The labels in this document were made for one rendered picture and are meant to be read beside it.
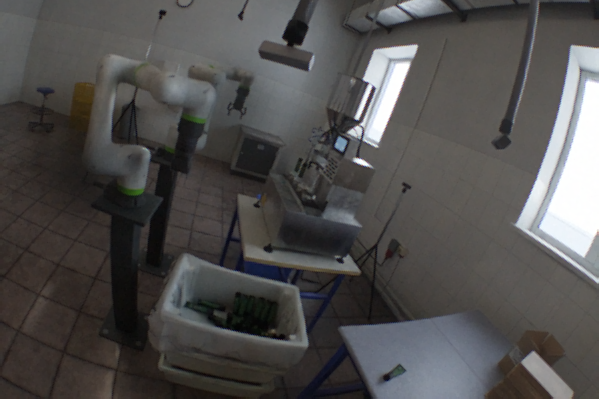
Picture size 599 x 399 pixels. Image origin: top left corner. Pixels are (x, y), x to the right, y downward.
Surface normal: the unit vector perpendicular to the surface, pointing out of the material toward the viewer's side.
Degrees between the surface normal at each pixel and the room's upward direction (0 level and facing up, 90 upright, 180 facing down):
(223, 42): 90
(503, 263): 90
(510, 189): 90
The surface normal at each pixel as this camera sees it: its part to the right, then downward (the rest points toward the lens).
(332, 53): 0.25, 0.34
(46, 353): 0.36, -0.90
